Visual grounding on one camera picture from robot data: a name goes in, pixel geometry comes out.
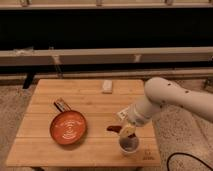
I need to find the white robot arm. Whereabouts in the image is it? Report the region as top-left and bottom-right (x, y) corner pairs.
(119, 77), (213, 138)

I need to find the black cable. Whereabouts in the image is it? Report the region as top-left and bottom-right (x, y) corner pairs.
(166, 152), (213, 171)

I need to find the white plastic bottle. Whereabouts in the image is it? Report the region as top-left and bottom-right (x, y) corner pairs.
(116, 108), (129, 120)

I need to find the small white block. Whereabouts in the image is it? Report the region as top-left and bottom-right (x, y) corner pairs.
(102, 80), (113, 94)

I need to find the long grey rail beam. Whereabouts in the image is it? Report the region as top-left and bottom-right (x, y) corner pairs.
(0, 46), (213, 66)

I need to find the wooden table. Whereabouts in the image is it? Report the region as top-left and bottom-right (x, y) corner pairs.
(7, 79), (161, 167)

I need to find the orange frying pan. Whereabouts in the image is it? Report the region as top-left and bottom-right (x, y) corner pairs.
(49, 98), (87, 145)

